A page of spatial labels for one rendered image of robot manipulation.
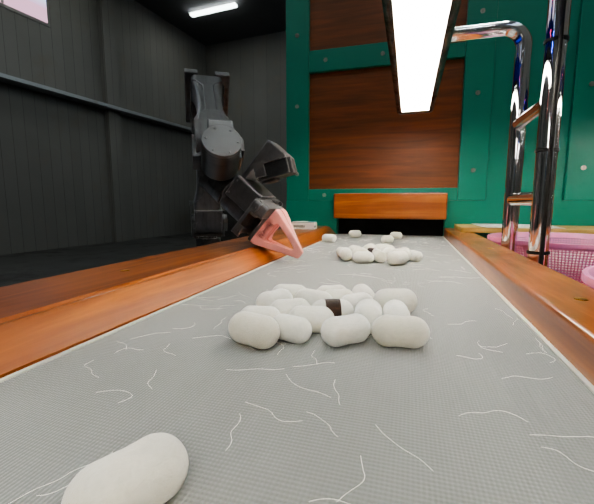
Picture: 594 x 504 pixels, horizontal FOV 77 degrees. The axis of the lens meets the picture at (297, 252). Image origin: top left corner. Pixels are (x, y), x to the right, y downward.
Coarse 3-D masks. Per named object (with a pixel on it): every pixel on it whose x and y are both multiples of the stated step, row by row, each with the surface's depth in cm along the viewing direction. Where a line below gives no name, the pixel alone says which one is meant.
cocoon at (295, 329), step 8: (280, 320) 25; (288, 320) 25; (296, 320) 25; (304, 320) 25; (280, 328) 25; (288, 328) 25; (296, 328) 24; (304, 328) 24; (280, 336) 25; (288, 336) 25; (296, 336) 24; (304, 336) 24
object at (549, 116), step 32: (480, 32) 60; (512, 32) 58; (544, 64) 46; (512, 96) 60; (544, 96) 46; (512, 128) 60; (544, 128) 46; (512, 160) 61; (544, 160) 46; (512, 192) 61; (544, 192) 47; (512, 224) 62; (544, 224) 47; (544, 256) 48
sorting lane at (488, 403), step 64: (320, 256) 66; (448, 256) 66; (192, 320) 30; (448, 320) 30; (512, 320) 30; (0, 384) 19; (64, 384) 19; (128, 384) 19; (192, 384) 19; (256, 384) 19; (320, 384) 19; (384, 384) 19; (448, 384) 19; (512, 384) 19; (576, 384) 19; (0, 448) 14; (64, 448) 14; (192, 448) 14; (256, 448) 14; (320, 448) 14; (384, 448) 14; (448, 448) 14; (512, 448) 14; (576, 448) 14
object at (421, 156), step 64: (320, 0) 106; (512, 0) 93; (576, 0) 89; (320, 64) 107; (384, 64) 102; (448, 64) 99; (512, 64) 94; (576, 64) 90; (320, 128) 111; (384, 128) 106; (448, 128) 101; (576, 128) 92; (320, 192) 112; (384, 192) 106; (448, 192) 102; (576, 192) 93
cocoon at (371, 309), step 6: (366, 300) 28; (372, 300) 28; (360, 306) 27; (366, 306) 27; (372, 306) 27; (378, 306) 28; (354, 312) 27; (360, 312) 26; (366, 312) 26; (372, 312) 26; (378, 312) 26; (372, 318) 26
